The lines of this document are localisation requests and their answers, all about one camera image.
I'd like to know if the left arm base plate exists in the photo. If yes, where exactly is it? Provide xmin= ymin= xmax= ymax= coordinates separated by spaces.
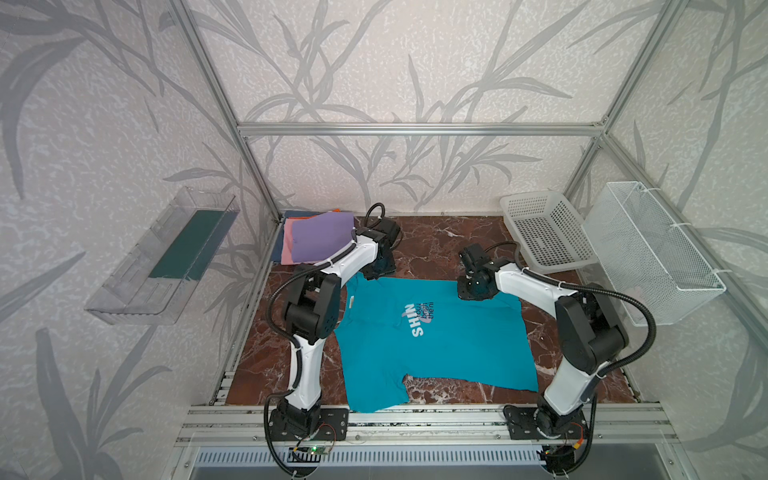
xmin=266 ymin=405 xmax=350 ymax=441

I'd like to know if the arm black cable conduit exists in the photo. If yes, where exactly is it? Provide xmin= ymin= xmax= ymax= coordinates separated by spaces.
xmin=482 ymin=239 xmax=658 ymax=475
xmin=262 ymin=202 xmax=388 ymax=475

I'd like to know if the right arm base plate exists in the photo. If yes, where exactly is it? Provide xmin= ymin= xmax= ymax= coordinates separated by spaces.
xmin=502 ymin=405 xmax=588 ymax=441

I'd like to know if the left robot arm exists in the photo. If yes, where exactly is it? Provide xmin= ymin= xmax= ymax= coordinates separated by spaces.
xmin=265 ymin=215 xmax=401 ymax=435

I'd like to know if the aluminium frame crossbar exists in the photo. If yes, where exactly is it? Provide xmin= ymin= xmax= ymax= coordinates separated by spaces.
xmin=237 ymin=122 xmax=603 ymax=138

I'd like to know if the teal printed t-shirt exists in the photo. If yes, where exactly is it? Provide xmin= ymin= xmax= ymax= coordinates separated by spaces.
xmin=335 ymin=274 xmax=539 ymax=413

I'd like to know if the clear plastic wall bin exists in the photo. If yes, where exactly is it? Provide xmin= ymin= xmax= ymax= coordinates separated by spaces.
xmin=85 ymin=187 xmax=240 ymax=326

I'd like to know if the folded purple t-shirt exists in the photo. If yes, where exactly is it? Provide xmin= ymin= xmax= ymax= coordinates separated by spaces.
xmin=289 ymin=211 xmax=355 ymax=263

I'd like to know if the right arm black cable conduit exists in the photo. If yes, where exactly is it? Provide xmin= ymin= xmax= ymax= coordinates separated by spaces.
xmin=482 ymin=239 xmax=658 ymax=475

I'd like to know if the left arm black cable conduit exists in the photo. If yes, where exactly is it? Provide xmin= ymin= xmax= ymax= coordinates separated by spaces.
xmin=262 ymin=202 xmax=388 ymax=475

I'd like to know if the folded dark blue t-shirt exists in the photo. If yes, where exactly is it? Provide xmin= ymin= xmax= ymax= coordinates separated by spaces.
xmin=270 ymin=210 xmax=319 ymax=265

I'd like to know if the white plastic laundry basket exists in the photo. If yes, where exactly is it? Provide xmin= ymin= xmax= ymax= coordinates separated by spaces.
xmin=499 ymin=191 xmax=597 ymax=274

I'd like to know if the folded pink t-shirt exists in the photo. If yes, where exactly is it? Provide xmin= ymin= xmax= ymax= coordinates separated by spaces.
xmin=280 ymin=218 xmax=297 ymax=266

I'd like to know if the green circuit board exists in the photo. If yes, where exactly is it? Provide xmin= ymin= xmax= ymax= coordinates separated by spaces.
xmin=291 ymin=443 xmax=334 ymax=461

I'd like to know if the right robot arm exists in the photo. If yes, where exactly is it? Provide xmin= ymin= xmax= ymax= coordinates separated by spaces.
xmin=457 ymin=244 xmax=628 ymax=439

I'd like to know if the white wire wall basket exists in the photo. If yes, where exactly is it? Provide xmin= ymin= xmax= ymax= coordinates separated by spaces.
xmin=582 ymin=181 xmax=727 ymax=326

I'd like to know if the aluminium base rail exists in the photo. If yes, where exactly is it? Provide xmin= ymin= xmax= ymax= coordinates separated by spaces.
xmin=174 ymin=403 xmax=679 ymax=447

